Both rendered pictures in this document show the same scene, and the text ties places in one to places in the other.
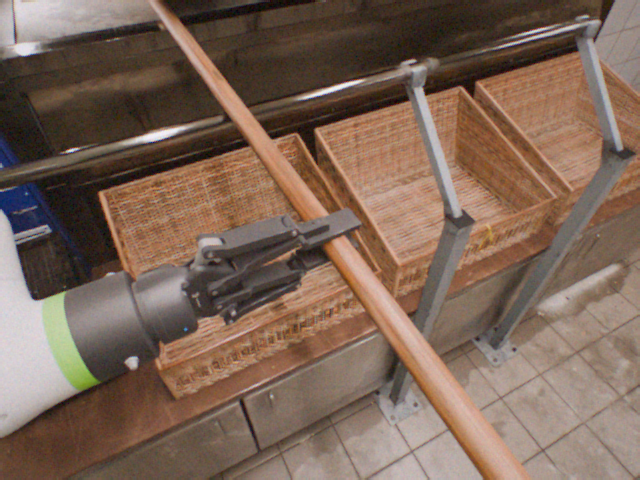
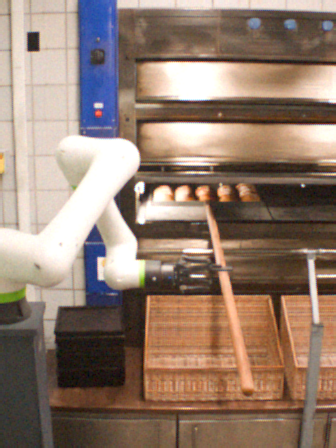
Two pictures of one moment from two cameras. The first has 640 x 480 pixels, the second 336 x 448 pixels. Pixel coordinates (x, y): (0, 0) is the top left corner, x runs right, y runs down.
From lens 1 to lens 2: 1.91 m
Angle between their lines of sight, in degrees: 41
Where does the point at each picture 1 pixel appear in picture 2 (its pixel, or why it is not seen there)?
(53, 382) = (136, 274)
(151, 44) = (199, 228)
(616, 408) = not seen: outside the picture
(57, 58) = (157, 226)
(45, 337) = (139, 263)
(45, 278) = (111, 318)
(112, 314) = (154, 264)
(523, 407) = not seen: outside the picture
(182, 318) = (170, 273)
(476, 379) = not seen: outside the picture
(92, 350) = (147, 270)
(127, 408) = (119, 396)
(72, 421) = (91, 392)
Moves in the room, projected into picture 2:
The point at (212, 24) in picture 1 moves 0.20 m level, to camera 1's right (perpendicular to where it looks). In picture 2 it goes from (231, 224) to (274, 230)
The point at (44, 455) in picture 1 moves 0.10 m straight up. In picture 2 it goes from (75, 398) to (74, 376)
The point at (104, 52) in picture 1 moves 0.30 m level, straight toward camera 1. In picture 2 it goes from (177, 228) to (177, 248)
